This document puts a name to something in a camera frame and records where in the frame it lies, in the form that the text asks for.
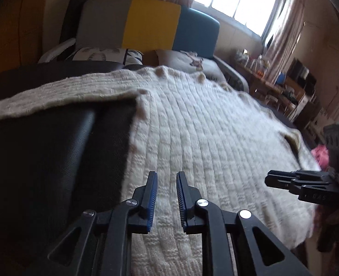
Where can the grey deer print pillow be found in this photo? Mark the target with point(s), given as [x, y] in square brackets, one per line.
[181, 61]

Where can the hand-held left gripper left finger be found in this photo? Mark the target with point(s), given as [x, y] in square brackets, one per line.
[153, 198]

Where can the wooden panelled wardrobe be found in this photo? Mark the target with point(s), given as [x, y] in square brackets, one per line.
[14, 34]

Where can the black monitor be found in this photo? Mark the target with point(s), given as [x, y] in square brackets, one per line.
[300, 74]

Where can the row of glass jars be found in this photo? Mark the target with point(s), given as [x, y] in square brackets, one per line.
[252, 63]

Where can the blue container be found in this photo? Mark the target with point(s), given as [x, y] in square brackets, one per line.
[281, 79]

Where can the white triangle pattern pillow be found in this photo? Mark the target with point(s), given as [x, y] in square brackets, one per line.
[100, 54]

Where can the pink cloth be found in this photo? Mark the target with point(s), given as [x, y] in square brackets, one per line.
[320, 153]

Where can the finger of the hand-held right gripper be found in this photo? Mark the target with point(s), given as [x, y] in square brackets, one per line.
[297, 185]
[278, 179]

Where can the wooden side desk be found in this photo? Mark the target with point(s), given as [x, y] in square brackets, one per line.
[261, 80]

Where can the grey yellow blue sofa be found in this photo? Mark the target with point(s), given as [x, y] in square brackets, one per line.
[152, 23]

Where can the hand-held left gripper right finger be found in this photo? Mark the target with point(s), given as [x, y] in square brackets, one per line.
[181, 198]

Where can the white cabinet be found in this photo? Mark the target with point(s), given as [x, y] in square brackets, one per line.
[300, 107]

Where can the white knit sweater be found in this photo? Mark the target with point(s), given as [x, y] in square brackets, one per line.
[201, 126]

